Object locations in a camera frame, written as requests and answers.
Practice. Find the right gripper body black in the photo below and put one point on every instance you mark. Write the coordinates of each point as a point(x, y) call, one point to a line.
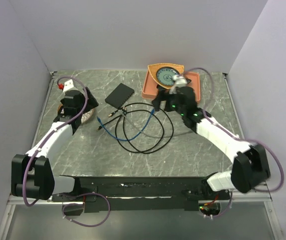
point(171, 101)

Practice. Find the woven triangular basket plate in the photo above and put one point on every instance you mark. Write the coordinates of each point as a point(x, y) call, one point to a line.
point(153, 68)

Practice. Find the teal patterned round plate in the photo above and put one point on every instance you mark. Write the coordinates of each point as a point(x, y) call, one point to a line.
point(165, 75)

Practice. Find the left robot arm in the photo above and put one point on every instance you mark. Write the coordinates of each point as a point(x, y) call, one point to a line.
point(31, 174)

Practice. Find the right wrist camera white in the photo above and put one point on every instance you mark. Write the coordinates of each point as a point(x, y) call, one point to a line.
point(179, 81)

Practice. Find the black network switch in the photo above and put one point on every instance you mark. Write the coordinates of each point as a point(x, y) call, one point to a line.
point(119, 96)

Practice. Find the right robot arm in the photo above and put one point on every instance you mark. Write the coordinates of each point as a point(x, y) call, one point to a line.
point(249, 162)

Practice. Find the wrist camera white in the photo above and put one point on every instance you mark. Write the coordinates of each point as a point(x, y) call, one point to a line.
point(67, 86)
point(179, 81)

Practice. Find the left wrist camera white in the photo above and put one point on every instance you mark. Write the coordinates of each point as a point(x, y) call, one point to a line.
point(67, 86)

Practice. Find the salmon rectangular tray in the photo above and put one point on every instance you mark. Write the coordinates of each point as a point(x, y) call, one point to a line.
point(149, 89)

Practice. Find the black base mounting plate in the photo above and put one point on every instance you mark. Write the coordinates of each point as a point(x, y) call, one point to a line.
point(118, 193)

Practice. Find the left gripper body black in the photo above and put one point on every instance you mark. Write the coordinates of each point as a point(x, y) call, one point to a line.
point(91, 102)

